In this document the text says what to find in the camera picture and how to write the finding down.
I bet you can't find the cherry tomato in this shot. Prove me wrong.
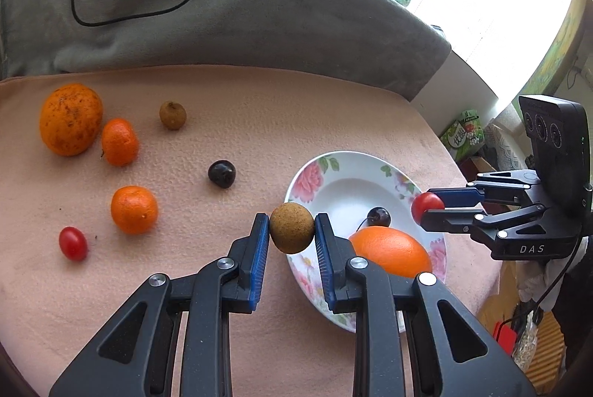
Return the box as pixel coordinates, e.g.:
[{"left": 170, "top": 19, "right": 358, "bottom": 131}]
[
  {"left": 58, "top": 226, "right": 89, "bottom": 261},
  {"left": 411, "top": 191, "right": 445, "bottom": 225}
]

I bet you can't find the floral white plate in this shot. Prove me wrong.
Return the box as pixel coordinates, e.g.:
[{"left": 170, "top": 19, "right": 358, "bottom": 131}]
[{"left": 282, "top": 150, "right": 448, "bottom": 334}]

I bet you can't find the green carton box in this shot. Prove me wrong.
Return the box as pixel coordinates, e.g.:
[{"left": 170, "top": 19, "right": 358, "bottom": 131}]
[{"left": 439, "top": 109, "right": 486, "bottom": 162}]

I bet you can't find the grey blanket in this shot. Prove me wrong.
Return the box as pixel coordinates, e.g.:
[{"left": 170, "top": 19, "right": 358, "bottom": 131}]
[{"left": 1, "top": 0, "right": 451, "bottom": 99}]

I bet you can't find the brown longan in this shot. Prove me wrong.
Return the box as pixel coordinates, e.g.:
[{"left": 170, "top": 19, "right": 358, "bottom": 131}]
[
  {"left": 269, "top": 202, "right": 315, "bottom": 254},
  {"left": 159, "top": 101, "right": 187, "bottom": 131}
]

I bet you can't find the smooth orange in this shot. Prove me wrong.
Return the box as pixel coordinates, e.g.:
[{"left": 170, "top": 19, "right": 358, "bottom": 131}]
[{"left": 349, "top": 226, "right": 432, "bottom": 278}]

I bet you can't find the large speckled orange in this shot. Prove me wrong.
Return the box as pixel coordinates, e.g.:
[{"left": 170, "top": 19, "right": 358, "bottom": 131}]
[{"left": 39, "top": 83, "right": 103, "bottom": 157}]

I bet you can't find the dark cherry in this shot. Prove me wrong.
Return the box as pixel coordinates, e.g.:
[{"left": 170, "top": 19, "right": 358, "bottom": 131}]
[
  {"left": 207, "top": 160, "right": 236, "bottom": 189},
  {"left": 357, "top": 206, "right": 392, "bottom": 230}
]

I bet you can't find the white gloved right hand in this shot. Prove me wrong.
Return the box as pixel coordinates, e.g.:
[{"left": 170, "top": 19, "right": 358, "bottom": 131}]
[{"left": 517, "top": 236, "right": 589, "bottom": 312}]

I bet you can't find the pink blanket table cover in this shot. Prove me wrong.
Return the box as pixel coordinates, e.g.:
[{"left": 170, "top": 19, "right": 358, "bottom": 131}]
[{"left": 0, "top": 63, "right": 504, "bottom": 397}]

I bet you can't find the mandarin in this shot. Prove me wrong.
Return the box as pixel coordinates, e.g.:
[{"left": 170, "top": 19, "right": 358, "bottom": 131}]
[
  {"left": 110, "top": 186, "right": 159, "bottom": 235},
  {"left": 102, "top": 118, "right": 140, "bottom": 167}
]

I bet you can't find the right black camera box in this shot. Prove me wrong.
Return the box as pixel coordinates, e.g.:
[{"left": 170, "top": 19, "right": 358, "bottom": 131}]
[{"left": 519, "top": 95, "right": 592, "bottom": 219}]

